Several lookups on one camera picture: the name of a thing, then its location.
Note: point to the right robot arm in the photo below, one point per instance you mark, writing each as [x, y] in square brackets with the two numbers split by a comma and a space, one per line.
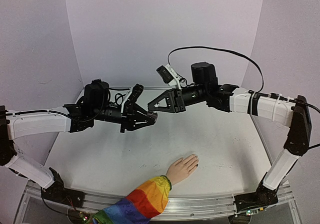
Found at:
[284, 124]

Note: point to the rainbow sleeve forearm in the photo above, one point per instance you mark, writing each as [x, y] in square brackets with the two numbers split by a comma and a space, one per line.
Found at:
[140, 206]

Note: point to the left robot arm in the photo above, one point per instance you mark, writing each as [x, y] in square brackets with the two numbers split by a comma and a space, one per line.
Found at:
[94, 105]

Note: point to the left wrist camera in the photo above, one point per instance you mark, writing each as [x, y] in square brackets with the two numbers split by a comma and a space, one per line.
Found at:
[131, 97]

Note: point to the purple nail polish bottle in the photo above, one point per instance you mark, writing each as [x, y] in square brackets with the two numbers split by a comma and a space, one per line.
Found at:
[152, 116]

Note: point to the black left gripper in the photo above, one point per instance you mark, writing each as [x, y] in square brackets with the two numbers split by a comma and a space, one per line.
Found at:
[130, 117]

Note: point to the mannequin hand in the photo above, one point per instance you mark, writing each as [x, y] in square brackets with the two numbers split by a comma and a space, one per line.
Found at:
[182, 169]

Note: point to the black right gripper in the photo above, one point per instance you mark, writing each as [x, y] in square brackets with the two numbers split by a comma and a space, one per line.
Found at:
[178, 101]

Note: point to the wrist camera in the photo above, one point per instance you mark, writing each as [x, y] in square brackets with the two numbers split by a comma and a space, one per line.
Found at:
[170, 76]
[131, 97]

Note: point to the aluminium front rail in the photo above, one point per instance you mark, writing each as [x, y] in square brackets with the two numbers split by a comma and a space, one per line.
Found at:
[238, 207]

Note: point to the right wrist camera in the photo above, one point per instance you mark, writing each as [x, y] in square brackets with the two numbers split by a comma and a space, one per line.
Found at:
[170, 76]

